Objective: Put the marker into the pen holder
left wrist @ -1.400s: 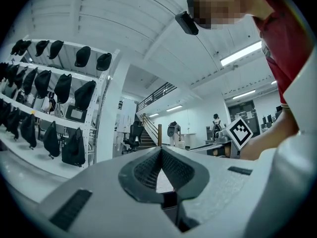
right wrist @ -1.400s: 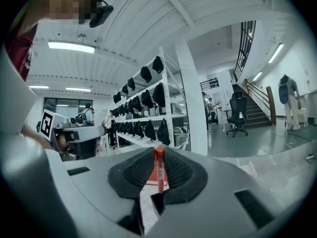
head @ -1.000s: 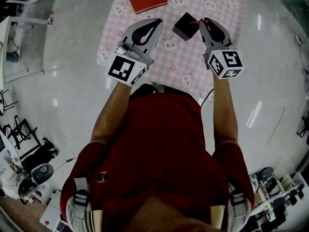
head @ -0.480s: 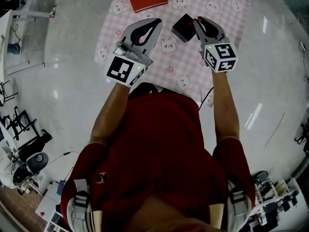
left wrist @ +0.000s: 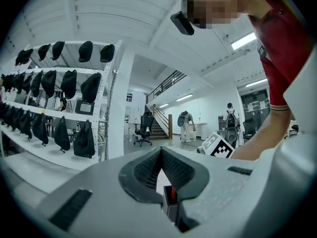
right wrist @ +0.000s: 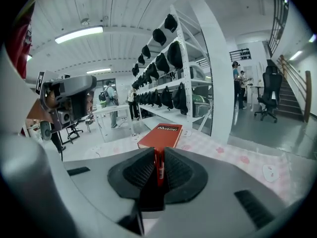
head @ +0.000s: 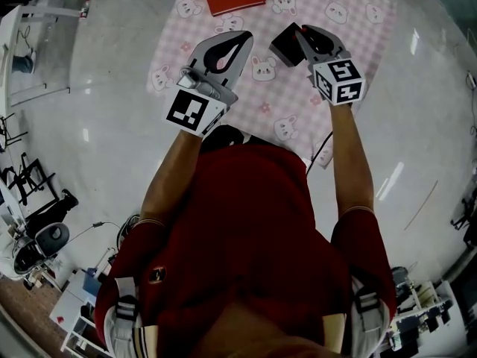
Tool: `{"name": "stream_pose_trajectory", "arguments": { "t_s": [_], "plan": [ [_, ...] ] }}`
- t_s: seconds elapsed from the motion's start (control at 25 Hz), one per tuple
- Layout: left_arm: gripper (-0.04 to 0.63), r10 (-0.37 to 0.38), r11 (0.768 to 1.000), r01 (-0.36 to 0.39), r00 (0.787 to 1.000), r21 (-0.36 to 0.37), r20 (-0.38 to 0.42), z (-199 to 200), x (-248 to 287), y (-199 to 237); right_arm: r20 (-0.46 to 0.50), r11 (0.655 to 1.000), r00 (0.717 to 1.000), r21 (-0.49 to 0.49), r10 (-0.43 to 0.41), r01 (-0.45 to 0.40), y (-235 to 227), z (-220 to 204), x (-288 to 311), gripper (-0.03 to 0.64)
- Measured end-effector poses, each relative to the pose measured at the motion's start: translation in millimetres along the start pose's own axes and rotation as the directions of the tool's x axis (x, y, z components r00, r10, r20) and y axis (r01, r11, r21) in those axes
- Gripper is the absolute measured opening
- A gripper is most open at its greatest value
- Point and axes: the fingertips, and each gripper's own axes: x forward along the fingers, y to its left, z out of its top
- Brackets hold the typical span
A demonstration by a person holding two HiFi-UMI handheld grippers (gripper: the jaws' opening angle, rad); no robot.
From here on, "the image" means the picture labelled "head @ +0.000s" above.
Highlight person's left forearm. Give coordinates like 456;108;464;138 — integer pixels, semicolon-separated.
139;126;203;226

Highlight white low cabinet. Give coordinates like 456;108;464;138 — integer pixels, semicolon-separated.
49;268;113;354

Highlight person's face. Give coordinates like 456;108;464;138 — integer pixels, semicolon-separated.
192;301;352;358

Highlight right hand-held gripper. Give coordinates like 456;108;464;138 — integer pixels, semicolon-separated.
294;25;367;107

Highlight grey shoulder strap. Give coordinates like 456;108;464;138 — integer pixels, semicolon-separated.
104;275;145;358
349;275;391;358

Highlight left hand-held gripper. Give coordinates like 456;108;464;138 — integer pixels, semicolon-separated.
163;30;256;138

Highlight white desk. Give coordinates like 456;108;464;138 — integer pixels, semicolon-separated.
0;3;72;108

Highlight person's red shirt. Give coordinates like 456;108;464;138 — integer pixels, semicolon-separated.
93;143;397;358

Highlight black cable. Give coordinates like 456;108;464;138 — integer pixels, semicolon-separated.
305;130;335;175

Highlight thin brown floor strip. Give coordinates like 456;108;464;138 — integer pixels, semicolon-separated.
403;180;440;231

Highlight black folding rack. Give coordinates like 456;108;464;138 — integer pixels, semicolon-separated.
0;152;61;207

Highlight black metal stool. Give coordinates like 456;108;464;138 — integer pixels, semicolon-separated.
0;113;30;151

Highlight white shelf with clutter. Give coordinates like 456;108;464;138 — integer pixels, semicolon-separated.
386;266;464;351

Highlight pink checked bunny tablecloth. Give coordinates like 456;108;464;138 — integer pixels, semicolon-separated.
146;0;398;170

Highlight grey left shoulder strap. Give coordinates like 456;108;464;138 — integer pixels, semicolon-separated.
104;275;145;358

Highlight person's right forearm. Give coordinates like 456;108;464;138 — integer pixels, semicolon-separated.
326;100;376;216

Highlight small black box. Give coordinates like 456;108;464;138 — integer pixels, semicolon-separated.
268;22;309;69

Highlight grey mesh office chair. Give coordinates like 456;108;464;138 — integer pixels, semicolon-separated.
12;221;71;276

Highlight grey right shoulder strap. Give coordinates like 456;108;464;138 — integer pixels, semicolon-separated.
349;275;391;358

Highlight person's black shorts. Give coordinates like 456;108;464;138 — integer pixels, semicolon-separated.
202;124;277;153

